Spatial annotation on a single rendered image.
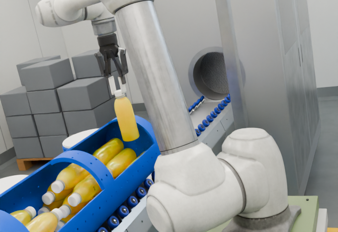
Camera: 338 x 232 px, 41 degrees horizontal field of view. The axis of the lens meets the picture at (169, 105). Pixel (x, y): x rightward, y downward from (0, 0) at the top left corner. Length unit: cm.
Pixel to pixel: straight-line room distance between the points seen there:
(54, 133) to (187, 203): 415
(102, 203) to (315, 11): 477
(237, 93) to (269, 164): 115
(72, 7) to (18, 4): 502
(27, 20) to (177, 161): 570
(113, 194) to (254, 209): 56
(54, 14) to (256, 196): 92
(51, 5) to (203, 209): 92
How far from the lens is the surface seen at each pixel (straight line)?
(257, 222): 124
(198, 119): 273
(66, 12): 161
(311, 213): 136
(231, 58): 226
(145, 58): 109
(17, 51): 639
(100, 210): 152
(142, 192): 182
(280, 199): 123
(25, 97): 521
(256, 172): 116
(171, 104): 108
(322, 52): 600
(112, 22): 173
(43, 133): 523
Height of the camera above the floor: 171
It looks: 14 degrees down
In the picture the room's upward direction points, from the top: 11 degrees counter-clockwise
